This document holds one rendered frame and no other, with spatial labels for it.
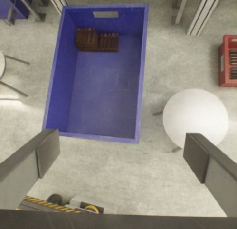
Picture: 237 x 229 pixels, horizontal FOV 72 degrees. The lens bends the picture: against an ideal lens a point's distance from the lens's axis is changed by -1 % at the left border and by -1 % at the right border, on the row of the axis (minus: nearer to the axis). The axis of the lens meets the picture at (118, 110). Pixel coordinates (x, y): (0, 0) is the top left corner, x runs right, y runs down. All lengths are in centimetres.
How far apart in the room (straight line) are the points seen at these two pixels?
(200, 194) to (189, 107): 54
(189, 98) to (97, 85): 48
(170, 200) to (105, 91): 74
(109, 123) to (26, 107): 70
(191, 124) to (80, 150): 69
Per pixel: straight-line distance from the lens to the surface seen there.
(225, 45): 120
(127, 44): 99
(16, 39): 162
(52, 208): 90
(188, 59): 123
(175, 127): 84
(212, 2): 111
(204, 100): 90
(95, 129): 88
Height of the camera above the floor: 107
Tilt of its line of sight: 78 degrees down
